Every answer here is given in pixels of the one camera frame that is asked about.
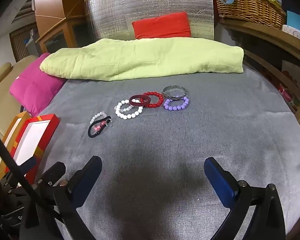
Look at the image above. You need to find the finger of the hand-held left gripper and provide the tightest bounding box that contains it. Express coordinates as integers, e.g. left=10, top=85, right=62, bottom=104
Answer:
left=37, top=161, right=66, bottom=185
left=20, top=157, right=39, bottom=174

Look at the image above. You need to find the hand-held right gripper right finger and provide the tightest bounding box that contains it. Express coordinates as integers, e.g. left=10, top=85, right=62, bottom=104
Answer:
left=204, top=157, right=287, bottom=240

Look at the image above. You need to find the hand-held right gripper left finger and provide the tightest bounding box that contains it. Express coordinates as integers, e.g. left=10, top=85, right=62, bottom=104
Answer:
left=19, top=156, right=102, bottom=240

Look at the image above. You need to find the red cardboard box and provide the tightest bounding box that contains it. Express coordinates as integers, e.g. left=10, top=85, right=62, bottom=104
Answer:
left=5, top=114, right=60, bottom=184

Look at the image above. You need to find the black hair tie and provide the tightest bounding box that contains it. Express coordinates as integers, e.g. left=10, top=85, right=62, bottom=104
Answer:
left=87, top=116, right=112, bottom=138

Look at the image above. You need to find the pale pink bead bracelet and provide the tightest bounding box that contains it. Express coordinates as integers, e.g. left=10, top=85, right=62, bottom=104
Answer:
left=90, top=111, right=108, bottom=125

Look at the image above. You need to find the white bead bracelet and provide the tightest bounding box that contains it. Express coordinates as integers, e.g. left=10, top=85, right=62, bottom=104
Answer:
left=114, top=99, right=143, bottom=120

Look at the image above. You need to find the purple bead bracelet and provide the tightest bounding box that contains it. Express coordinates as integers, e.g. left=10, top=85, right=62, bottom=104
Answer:
left=163, top=97, right=190, bottom=112

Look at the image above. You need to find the dark red bangle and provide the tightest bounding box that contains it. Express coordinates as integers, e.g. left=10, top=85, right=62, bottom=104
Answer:
left=129, top=94, right=150, bottom=107

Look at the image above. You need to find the red bead bracelet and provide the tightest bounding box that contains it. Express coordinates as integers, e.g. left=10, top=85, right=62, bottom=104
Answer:
left=142, top=91, right=164, bottom=109

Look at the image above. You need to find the silver bangle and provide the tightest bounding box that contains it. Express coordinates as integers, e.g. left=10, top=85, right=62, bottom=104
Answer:
left=163, top=85, right=188, bottom=100

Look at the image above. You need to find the orange cardboard box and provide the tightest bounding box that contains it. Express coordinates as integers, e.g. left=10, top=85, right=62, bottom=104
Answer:
left=0, top=111, right=32, bottom=173

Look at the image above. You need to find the grey blanket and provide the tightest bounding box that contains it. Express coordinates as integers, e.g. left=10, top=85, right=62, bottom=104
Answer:
left=34, top=66, right=300, bottom=240

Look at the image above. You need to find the beige leather sofa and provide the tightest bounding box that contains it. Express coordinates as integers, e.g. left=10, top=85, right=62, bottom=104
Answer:
left=0, top=55, right=44, bottom=165

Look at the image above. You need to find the magenta pillow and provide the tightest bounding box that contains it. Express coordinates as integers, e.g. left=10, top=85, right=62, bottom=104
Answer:
left=9, top=52, right=65, bottom=117

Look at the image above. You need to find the grey appliance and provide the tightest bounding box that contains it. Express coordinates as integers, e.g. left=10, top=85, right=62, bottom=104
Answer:
left=26, top=29, right=38, bottom=55

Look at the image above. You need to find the brown window grille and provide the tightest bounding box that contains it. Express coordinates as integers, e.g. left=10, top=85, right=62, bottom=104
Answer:
left=9, top=22, right=38, bottom=63

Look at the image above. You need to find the colourful printed box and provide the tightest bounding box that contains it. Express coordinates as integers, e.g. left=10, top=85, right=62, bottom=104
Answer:
left=280, top=60, right=300, bottom=107

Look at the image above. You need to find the green blanket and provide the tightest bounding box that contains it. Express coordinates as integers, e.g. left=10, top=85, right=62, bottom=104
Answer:
left=39, top=37, right=245, bottom=82

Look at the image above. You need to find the silver foil mat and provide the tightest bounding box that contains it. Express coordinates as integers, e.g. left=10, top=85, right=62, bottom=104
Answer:
left=84, top=0, right=214, bottom=42

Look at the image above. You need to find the white printed box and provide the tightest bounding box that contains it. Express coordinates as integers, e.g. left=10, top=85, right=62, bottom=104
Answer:
left=281, top=25, right=300, bottom=43

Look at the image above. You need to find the red cushion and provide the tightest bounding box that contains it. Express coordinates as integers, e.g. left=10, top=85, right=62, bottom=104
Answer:
left=132, top=12, right=192, bottom=40

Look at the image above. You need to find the wicker basket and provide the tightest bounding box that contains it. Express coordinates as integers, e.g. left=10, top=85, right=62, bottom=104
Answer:
left=212, top=0, right=287, bottom=29

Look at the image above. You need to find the blue card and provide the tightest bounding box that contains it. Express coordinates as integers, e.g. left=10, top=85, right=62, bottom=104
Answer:
left=286, top=10, right=300, bottom=33

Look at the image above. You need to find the black cable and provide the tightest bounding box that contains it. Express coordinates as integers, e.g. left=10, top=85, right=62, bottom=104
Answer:
left=0, top=124, right=55, bottom=213

